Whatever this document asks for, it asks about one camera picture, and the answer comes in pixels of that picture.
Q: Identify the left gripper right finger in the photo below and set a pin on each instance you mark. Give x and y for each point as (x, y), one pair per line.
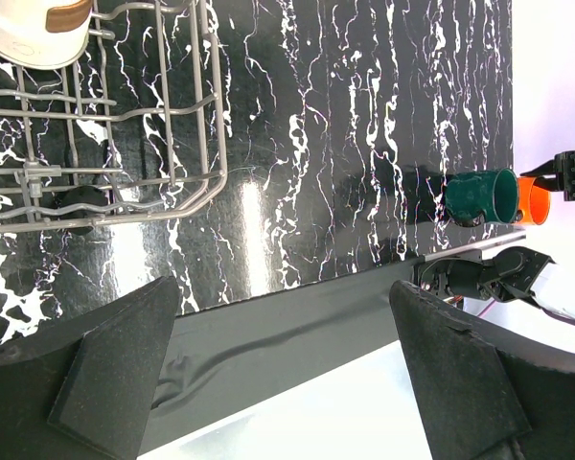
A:
(483, 392)

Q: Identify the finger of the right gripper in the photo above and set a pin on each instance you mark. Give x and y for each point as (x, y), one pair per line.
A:
(547, 170)

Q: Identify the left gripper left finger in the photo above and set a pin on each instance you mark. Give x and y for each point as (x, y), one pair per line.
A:
(83, 389)

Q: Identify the white steel tumbler brown band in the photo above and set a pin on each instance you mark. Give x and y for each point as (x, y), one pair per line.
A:
(43, 35)

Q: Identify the orange translucent cup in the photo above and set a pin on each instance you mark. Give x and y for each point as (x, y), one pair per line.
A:
(534, 202)

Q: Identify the dark green mug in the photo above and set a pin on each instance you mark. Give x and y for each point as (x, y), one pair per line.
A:
(473, 198)

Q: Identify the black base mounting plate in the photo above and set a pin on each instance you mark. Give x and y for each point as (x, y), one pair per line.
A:
(224, 360)

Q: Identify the black marble pattern mat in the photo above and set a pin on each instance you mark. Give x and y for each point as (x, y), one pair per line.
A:
(343, 121)

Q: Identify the grey wire dish rack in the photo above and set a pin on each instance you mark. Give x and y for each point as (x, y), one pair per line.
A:
(132, 131)

